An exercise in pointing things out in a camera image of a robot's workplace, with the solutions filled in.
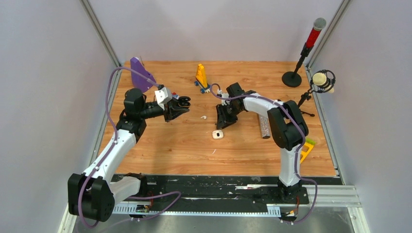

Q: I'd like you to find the yellow blue toy car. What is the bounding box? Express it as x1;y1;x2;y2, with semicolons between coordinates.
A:
194;64;210;94

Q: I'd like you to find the purple plastic wedge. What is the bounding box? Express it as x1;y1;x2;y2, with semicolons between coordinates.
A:
130;57;156;93

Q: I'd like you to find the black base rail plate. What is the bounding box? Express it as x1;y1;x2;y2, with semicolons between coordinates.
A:
109;174;323;214

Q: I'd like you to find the red microphone on stand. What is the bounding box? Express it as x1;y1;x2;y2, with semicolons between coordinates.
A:
282;17;326;87

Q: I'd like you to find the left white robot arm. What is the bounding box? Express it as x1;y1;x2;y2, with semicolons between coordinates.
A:
68;86;190;222

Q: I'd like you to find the yellow plastic handle tool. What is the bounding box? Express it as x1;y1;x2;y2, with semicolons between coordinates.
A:
300;138;317;163

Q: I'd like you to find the beige microphone shock mount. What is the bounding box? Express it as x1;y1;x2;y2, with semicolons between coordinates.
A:
297;69;336;107

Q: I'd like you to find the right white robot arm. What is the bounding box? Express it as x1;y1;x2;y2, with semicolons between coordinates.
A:
213;83;309;203

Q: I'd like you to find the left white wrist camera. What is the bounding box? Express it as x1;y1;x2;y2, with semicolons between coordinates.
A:
154;87;172;105

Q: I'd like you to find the glitter silver microphone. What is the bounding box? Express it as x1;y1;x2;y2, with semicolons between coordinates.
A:
258;115;271;139

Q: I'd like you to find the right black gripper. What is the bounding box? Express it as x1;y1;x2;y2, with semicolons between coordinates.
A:
216;103;243;130

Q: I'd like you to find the black earbud charging case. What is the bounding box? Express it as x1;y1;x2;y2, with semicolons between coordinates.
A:
178;96;191;108

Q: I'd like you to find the white earbud charging case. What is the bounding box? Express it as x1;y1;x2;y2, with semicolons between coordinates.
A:
212;130;224;140

